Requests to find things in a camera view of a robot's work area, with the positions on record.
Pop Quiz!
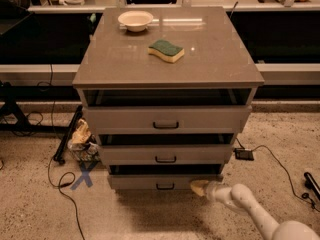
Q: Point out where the black power adapter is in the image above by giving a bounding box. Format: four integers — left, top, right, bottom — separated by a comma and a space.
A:
234, 148, 254, 161

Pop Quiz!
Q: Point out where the blue tape cross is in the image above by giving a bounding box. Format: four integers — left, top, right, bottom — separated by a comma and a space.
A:
70, 161, 98, 190

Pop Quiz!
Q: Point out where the crumpled bag on floor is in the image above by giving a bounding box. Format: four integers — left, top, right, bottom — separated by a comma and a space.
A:
67, 118, 100, 162

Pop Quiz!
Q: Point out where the grey drawer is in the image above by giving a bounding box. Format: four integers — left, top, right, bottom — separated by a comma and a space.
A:
99, 133, 234, 165
83, 90, 251, 135
108, 164, 223, 190

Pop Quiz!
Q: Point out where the grey top drawer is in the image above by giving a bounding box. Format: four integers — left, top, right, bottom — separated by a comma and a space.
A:
83, 90, 251, 135

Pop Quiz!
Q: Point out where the black adapter cable right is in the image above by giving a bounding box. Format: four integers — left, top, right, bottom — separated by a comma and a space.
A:
251, 144, 320, 213

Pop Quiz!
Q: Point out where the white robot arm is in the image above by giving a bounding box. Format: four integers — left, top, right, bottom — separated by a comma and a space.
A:
190, 180, 320, 240

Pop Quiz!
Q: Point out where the green yellow sponge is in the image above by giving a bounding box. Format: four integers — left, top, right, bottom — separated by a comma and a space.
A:
148, 39, 184, 63

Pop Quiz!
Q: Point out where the grey bottom drawer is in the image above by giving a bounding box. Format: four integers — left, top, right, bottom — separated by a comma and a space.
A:
108, 164, 223, 190

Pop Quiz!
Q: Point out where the black floor cable left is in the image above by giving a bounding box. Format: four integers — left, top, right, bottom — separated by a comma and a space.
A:
46, 63, 86, 240

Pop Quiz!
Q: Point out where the black table leg frame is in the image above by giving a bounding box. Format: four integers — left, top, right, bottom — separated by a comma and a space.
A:
0, 82, 82, 164

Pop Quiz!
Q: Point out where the white bowl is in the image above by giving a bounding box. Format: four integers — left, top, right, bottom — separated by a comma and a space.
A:
118, 11, 153, 32

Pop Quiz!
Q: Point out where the grey drawer cabinet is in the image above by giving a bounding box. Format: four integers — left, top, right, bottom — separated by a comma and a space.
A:
73, 7, 264, 176

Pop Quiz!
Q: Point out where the grey middle drawer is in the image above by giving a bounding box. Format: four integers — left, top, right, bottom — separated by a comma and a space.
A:
99, 133, 234, 165

